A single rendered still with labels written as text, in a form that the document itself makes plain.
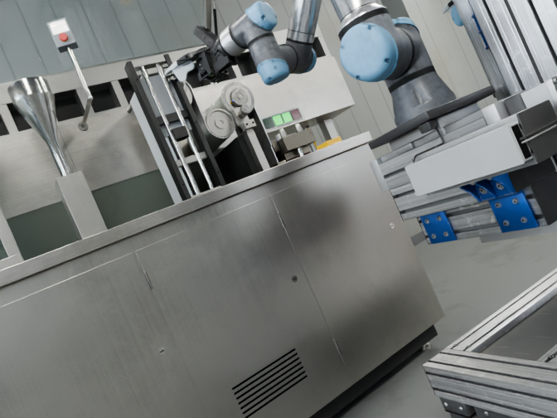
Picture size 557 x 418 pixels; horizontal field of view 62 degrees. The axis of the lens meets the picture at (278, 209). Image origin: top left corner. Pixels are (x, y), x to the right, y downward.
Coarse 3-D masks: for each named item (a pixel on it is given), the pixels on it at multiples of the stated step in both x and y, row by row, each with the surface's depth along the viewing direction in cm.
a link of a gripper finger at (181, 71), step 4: (172, 64) 130; (176, 64) 130; (184, 64) 130; (188, 64) 130; (192, 64) 130; (168, 68) 131; (172, 68) 130; (176, 68) 130; (180, 68) 130; (184, 68) 130; (188, 68) 130; (192, 68) 130; (168, 72) 132; (176, 72) 130; (180, 72) 130; (184, 72) 130; (180, 76) 130; (184, 76) 130; (180, 80) 130; (184, 80) 130
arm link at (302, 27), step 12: (300, 0) 120; (312, 0) 119; (300, 12) 121; (312, 12) 121; (288, 24) 125; (300, 24) 122; (312, 24) 123; (288, 36) 125; (300, 36) 123; (312, 36) 125; (300, 48) 124; (300, 60) 124; (312, 60) 129; (300, 72) 129
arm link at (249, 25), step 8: (248, 8) 116; (256, 8) 114; (264, 8) 115; (272, 8) 118; (240, 16) 118; (248, 16) 115; (256, 16) 114; (264, 16) 114; (272, 16) 116; (232, 24) 120; (240, 24) 117; (248, 24) 116; (256, 24) 115; (264, 24) 115; (272, 24) 116; (232, 32) 119; (240, 32) 118; (248, 32) 116; (256, 32) 116; (264, 32) 116; (272, 32) 118; (240, 40) 119; (248, 40) 117
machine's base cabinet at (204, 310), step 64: (256, 192) 159; (320, 192) 171; (384, 192) 185; (128, 256) 135; (192, 256) 144; (256, 256) 154; (320, 256) 165; (384, 256) 178; (0, 320) 118; (64, 320) 124; (128, 320) 132; (192, 320) 140; (256, 320) 149; (320, 320) 160; (384, 320) 172; (0, 384) 115; (64, 384) 121; (128, 384) 128; (192, 384) 136; (256, 384) 145; (320, 384) 155
